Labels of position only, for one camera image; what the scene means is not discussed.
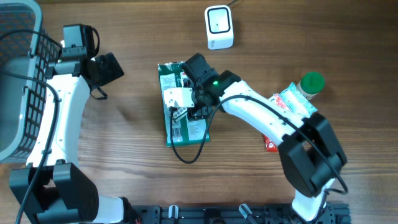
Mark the green white candy bar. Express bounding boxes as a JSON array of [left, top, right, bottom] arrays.
[[172, 107, 188, 123]]

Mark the green glove package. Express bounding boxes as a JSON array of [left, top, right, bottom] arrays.
[[158, 62, 207, 147]]

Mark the orange tissue pack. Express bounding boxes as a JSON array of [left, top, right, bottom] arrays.
[[269, 93, 292, 111]]

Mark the red Nescafe coffee stick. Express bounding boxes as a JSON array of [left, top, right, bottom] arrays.
[[262, 135, 278, 152]]

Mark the teal wet wipes pack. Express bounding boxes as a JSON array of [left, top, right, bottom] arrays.
[[279, 83, 318, 118]]

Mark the green lidded small jar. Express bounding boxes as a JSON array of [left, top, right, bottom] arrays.
[[296, 72, 325, 100]]

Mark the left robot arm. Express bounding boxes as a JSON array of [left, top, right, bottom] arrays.
[[9, 24, 141, 223]]

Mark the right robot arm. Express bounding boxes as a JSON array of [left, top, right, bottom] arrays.
[[181, 53, 348, 222]]

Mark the white barcode scanner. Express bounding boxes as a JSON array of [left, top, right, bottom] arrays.
[[204, 5, 234, 50]]

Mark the grey plastic mesh basket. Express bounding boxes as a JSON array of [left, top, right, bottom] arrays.
[[1, 0, 60, 163]]

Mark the black left camera cable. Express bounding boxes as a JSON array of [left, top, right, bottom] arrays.
[[0, 28, 63, 224]]

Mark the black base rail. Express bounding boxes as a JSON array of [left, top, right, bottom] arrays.
[[124, 203, 351, 224]]

